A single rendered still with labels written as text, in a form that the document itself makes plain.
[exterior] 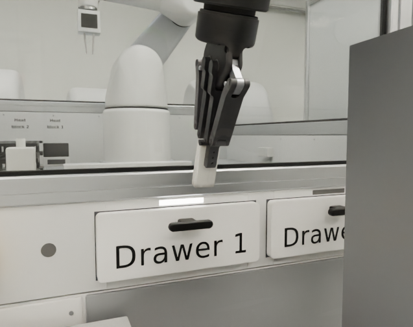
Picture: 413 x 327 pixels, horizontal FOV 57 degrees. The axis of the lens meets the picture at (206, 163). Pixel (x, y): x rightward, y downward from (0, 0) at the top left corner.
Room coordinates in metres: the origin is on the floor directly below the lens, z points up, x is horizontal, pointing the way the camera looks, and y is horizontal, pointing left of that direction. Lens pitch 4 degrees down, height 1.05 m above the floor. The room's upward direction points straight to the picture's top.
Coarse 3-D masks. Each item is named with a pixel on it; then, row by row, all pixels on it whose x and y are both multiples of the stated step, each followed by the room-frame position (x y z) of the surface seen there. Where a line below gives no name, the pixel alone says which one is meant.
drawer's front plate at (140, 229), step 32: (96, 224) 0.58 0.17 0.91; (128, 224) 0.60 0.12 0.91; (160, 224) 0.62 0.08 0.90; (224, 224) 0.66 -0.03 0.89; (256, 224) 0.68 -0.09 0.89; (96, 256) 0.59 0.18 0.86; (128, 256) 0.60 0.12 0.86; (160, 256) 0.62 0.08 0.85; (192, 256) 0.64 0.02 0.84; (224, 256) 0.66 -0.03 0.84; (256, 256) 0.68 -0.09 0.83
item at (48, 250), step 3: (48, 243) 0.57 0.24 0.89; (51, 243) 0.57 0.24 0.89; (45, 246) 0.57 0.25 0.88; (48, 246) 0.57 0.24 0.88; (51, 246) 0.57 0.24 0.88; (54, 246) 0.57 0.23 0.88; (42, 249) 0.56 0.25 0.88; (45, 249) 0.57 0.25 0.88; (48, 249) 0.57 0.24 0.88; (51, 249) 0.57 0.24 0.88; (54, 249) 0.57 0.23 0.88; (42, 252) 0.56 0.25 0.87; (45, 252) 0.57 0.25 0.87; (48, 252) 0.57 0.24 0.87; (51, 252) 0.57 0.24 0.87; (54, 252) 0.57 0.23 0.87; (45, 255) 0.57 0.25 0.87; (48, 255) 0.57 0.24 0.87; (51, 255) 0.57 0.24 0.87
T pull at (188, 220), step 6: (180, 222) 0.60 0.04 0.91; (186, 222) 0.60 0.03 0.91; (192, 222) 0.60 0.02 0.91; (198, 222) 0.60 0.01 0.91; (204, 222) 0.61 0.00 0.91; (210, 222) 0.61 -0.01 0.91; (174, 228) 0.59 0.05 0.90; (180, 228) 0.59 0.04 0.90; (186, 228) 0.59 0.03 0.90; (192, 228) 0.60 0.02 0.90; (198, 228) 0.60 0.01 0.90; (204, 228) 0.61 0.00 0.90
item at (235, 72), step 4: (236, 60) 0.45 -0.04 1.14; (232, 64) 0.45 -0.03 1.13; (236, 64) 0.45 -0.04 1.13; (232, 68) 0.45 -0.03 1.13; (236, 68) 0.45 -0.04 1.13; (232, 72) 0.45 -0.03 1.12; (236, 72) 0.45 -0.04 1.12; (240, 72) 0.45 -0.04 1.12; (232, 76) 0.45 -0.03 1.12; (236, 76) 0.44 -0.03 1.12; (240, 76) 0.44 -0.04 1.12; (240, 80) 0.44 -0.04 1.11; (224, 84) 0.45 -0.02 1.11; (240, 84) 0.44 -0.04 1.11; (236, 88) 0.44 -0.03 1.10; (240, 88) 0.44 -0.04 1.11; (236, 92) 0.45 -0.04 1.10; (240, 92) 0.45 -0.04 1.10
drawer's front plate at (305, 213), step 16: (272, 208) 0.69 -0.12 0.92; (288, 208) 0.71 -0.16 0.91; (304, 208) 0.72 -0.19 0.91; (320, 208) 0.74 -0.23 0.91; (272, 224) 0.69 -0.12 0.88; (288, 224) 0.71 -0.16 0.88; (304, 224) 0.72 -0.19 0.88; (320, 224) 0.74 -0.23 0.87; (336, 224) 0.75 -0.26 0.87; (272, 240) 0.69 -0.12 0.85; (288, 240) 0.71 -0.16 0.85; (304, 240) 0.72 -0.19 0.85; (336, 240) 0.75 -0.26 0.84; (272, 256) 0.70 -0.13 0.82; (288, 256) 0.71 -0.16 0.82
